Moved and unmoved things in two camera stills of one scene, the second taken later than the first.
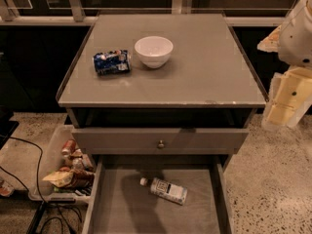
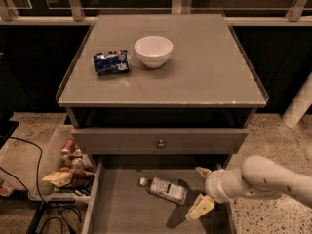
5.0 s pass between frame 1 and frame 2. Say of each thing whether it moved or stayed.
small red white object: stayed
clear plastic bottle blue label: stayed
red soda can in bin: stayed
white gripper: moved
